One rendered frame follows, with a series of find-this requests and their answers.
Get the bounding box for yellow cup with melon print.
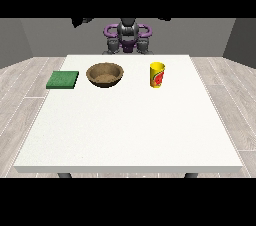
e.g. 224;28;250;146
149;61;166;89

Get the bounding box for brown wooden bowl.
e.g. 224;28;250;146
85;62;125;89

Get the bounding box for green square pad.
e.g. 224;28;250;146
45;70;80;90

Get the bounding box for grey robot trunk purple rings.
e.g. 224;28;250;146
101;18;155;56

